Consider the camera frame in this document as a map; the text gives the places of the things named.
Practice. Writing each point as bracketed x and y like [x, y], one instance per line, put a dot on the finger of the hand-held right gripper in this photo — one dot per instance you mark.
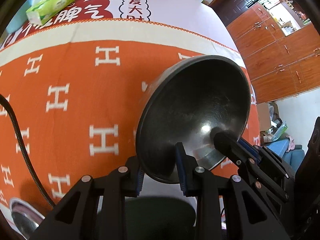
[225, 142]
[275, 162]

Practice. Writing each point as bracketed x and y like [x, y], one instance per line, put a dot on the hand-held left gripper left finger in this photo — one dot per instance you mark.
[139, 183]

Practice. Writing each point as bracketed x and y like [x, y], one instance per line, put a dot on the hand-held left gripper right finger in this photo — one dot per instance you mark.
[180, 172]

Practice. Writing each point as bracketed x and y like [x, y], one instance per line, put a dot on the green plate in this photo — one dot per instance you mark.
[160, 212]

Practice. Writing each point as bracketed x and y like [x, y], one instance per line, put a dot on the large steel bowl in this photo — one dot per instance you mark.
[190, 110]

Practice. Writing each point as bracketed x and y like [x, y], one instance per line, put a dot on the pink steel-lined bowl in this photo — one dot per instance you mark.
[25, 220]

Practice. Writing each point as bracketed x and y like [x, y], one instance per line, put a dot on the cardboard box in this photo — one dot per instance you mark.
[262, 117]

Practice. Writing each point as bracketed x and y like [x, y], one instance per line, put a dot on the green tissue pack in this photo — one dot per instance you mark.
[50, 5]

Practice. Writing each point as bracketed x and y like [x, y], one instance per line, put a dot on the wooden wall cabinet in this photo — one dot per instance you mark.
[275, 67]

